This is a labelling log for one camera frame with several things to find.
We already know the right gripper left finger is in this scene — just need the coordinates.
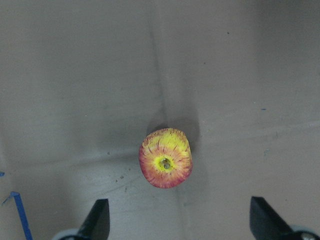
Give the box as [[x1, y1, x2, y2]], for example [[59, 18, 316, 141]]
[[74, 198, 110, 240]]

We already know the yellow red apple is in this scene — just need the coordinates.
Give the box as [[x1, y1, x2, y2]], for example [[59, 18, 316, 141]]
[[138, 128, 193, 189]]

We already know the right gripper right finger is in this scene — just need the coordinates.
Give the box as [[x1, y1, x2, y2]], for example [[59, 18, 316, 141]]
[[249, 196, 300, 240]]

